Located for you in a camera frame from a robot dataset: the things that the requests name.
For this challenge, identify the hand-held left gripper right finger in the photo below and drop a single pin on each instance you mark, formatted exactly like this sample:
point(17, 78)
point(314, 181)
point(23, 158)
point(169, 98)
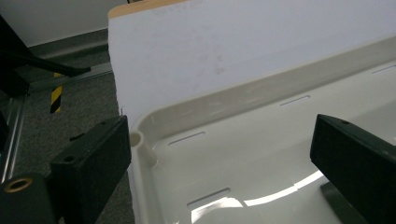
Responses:
point(358, 165)

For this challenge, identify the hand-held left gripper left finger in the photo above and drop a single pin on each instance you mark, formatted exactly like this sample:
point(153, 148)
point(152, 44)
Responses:
point(90, 168)

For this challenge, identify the white plastic tray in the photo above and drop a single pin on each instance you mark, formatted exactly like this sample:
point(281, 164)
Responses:
point(249, 149)

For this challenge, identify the yellow black striped tape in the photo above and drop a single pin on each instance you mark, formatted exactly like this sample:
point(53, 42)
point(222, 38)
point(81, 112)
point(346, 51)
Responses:
point(56, 96)

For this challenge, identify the black metal stand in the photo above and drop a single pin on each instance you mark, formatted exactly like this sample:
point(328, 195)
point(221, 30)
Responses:
point(18, 62)

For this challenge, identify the white table cover board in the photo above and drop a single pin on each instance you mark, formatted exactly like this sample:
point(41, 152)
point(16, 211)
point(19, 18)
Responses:
point(202, 46)

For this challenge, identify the wooden table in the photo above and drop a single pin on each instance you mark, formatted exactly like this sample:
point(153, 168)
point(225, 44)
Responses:
point(137, 8)

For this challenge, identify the aluminium floor rail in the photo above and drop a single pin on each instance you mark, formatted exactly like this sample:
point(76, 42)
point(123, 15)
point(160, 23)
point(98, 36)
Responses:
point(12, 137)

